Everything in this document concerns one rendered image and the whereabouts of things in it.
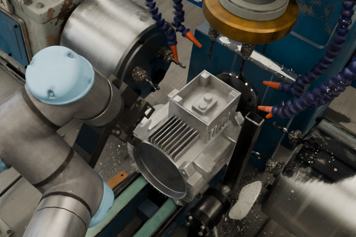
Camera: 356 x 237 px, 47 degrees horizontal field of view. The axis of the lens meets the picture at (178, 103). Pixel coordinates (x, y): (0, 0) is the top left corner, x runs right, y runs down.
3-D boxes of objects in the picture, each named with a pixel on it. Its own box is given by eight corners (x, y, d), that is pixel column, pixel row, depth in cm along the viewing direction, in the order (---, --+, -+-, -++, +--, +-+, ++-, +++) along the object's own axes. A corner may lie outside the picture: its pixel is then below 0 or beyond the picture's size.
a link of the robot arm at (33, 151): (16, 202, 55) (80, 153, 55) (-49, 146, 51) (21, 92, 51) (22, 173, 62) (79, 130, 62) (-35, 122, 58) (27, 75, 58)
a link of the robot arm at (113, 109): (90, 130, 59) (53, 100, 62) (103, 136, 63) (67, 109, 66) (122, 89, 60) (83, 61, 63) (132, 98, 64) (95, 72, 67)
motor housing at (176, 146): (178, 120, 109) (186, 70, 94) (237, 162, 102) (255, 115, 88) (126, 167, 98) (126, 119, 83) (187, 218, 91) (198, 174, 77)
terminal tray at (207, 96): (198, 90, 96) (203, 69, 90) (236, 115, 92) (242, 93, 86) (165, 119, 89) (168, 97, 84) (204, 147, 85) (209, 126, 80)
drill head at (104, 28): (95, 25, 131) (90, -46, 113) (184, 82, 119) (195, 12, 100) (32, 64, 118) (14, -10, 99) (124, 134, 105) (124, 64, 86)
